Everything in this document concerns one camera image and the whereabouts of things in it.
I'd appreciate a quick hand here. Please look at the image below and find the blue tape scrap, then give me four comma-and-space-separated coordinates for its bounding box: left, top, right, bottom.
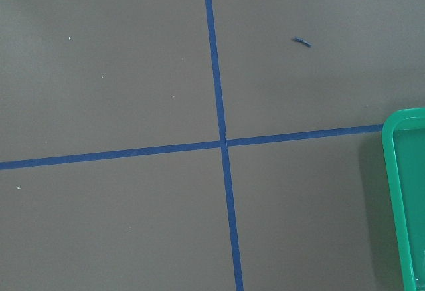
292, 37, 312, 48

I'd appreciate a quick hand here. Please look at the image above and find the green plastic tray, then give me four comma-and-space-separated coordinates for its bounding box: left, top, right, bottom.
382, 108, 424, 290

